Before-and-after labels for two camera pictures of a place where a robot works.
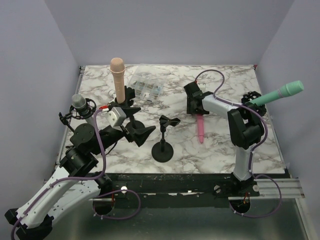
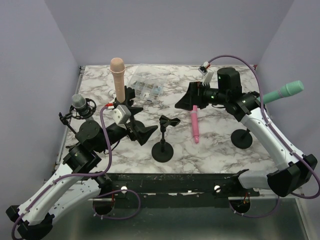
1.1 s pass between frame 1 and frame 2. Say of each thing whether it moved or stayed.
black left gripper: stayed
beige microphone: stayed
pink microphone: moved
